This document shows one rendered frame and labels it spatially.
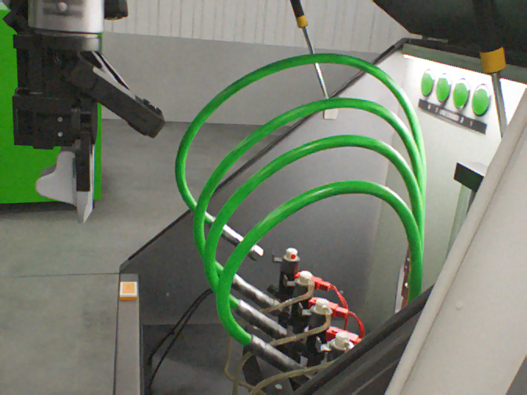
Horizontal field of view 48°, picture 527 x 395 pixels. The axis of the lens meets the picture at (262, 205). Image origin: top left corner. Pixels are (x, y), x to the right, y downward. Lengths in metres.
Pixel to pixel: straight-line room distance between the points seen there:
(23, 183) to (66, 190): 3.50
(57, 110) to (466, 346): 0.45
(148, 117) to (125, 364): 0.43
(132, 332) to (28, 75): 0.50
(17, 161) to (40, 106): 3.50
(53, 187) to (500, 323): 0.47
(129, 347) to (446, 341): 0.59
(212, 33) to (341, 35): 1.66
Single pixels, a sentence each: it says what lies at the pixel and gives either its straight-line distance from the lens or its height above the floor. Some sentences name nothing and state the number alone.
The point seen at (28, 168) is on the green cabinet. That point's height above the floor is 0.32.
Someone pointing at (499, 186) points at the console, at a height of 1.36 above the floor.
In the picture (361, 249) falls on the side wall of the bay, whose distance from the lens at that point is 1.31.
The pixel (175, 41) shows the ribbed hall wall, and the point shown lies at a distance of 7.30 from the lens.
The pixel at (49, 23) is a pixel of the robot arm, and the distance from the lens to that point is 0.65.
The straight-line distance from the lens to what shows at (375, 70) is 0.86.
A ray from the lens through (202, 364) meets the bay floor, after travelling 1.17.
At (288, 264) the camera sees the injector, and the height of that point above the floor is 1.12.
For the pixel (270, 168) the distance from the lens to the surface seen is 0.67.
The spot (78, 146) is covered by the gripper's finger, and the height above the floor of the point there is 1.33.
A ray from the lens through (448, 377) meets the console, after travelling 0.53.
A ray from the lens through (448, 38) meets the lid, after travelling 1.14.
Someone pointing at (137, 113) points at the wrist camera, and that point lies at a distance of 0.67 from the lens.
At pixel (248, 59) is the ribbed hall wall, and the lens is 7.48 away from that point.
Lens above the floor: 1.49
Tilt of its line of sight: 19 degrees down
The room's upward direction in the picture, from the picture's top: 6 degrees clockwise
